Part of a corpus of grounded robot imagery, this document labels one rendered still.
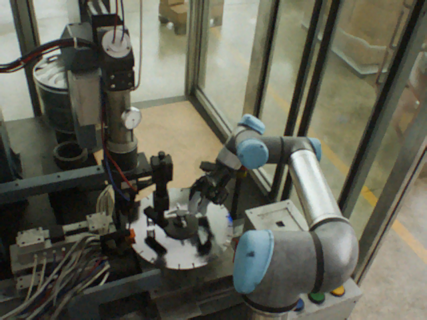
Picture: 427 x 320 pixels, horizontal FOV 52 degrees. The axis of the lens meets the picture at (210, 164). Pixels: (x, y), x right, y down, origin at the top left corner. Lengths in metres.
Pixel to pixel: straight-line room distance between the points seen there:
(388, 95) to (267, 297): 0.55
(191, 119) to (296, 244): 1.42
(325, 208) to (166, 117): 1.35
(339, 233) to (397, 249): 2.01
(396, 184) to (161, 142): 1.14
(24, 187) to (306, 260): 0.89
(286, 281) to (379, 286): 1.85
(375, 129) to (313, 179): 0.22
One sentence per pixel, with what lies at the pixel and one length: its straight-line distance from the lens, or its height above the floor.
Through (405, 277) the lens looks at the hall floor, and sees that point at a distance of 2.76.
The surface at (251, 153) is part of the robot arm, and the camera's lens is 1.10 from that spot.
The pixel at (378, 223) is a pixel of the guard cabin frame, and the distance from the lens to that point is 1.26.
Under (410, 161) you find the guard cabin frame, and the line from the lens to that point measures 1.12.
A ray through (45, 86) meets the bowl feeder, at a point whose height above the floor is 1.10.
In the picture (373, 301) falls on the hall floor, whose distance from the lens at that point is 2.58.
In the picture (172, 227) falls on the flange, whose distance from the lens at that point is 1.35.
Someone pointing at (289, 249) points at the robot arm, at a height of 1.37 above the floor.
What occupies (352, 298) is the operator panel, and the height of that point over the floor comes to 0.89.
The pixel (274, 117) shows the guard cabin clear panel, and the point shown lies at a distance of 1.64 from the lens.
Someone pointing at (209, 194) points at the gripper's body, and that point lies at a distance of 1.27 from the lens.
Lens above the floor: 1.98
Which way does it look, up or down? 40 degrees down
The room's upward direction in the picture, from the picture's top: 6 degrees clockwise
